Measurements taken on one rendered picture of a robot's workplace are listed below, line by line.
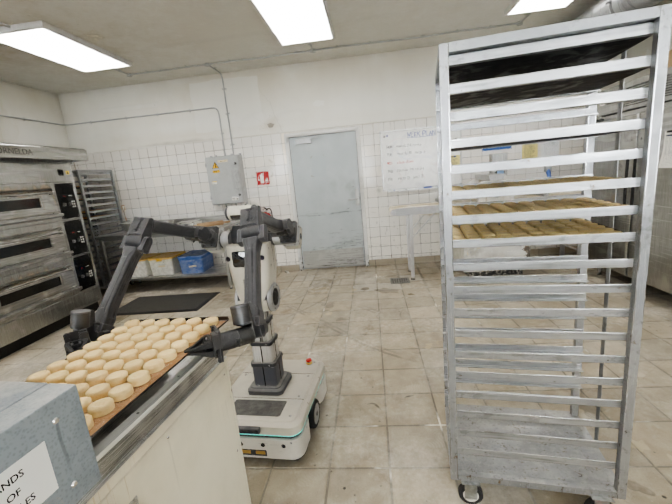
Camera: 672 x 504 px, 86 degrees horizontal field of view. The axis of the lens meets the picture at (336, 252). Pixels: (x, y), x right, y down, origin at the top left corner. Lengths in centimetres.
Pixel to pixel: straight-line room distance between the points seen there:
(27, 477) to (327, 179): 512
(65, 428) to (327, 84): 525
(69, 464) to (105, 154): 627
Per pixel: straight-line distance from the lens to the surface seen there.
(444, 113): 135
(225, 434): 144
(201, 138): 598
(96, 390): 106
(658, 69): 152
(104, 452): 102
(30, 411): 62
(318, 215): 553
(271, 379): 217
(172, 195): 622
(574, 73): 147
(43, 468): 65
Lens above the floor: 143
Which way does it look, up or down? 12 degrees down
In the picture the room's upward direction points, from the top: 5 degrees counter-clockwise
